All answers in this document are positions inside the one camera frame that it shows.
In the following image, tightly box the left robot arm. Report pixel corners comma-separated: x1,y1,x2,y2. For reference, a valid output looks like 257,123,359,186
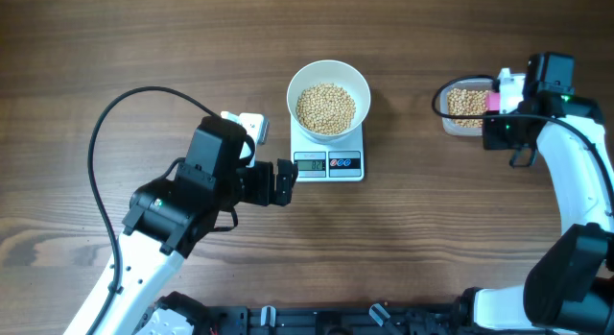
66,116,298,334

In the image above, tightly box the white round bowl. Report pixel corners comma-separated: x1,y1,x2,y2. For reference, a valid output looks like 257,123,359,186
286,60,371,143

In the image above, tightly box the pink plastic measuring scoop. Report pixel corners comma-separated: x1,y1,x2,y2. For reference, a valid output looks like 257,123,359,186
485,91,501,112

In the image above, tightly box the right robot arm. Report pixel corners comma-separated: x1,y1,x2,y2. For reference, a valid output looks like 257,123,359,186
450,52,613,334

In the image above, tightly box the clear plastic container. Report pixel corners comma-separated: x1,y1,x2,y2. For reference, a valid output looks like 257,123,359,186
436,77,493,136

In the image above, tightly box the left black camera cable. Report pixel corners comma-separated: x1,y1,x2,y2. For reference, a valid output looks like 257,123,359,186
86,85,222,335

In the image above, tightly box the pile of yellow soybeans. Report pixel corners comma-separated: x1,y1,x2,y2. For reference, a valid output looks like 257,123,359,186
295,84,488,135

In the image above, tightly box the white digital kitchen scale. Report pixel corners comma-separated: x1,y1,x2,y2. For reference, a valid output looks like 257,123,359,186
291,122,365,182

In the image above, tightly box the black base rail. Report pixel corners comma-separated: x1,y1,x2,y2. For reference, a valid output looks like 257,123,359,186
131,302,544,335

